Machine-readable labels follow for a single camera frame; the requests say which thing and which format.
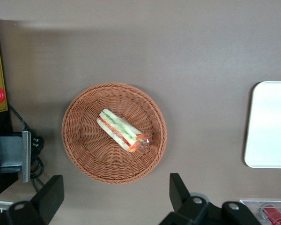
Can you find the brown round wicker basket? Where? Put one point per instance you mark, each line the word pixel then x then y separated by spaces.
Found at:
pixel 89 152

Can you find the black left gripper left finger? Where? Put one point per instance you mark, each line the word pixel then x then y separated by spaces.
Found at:
pixel 46 199

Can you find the grey metal bracket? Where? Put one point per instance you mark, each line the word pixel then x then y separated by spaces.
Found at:
pixel 11 152

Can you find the cream rectangular plastic tray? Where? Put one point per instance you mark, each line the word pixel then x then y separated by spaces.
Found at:
pixel 269 126

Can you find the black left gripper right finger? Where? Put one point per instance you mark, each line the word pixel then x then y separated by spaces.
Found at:
pixel 180 201

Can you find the plastic-wrapped sandwich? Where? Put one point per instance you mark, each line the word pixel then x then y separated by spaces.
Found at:
pixel 121 131

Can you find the red cylindrical can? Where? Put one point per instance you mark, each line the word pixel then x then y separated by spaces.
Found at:
pixel 275 214

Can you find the black metal frame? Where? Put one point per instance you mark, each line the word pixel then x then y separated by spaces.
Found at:
pixel 1 124

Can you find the small clear acrylic box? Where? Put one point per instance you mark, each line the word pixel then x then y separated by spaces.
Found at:
pixel 250 204

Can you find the white slotted rail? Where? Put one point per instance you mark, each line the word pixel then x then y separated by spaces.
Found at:
pixel 0 206

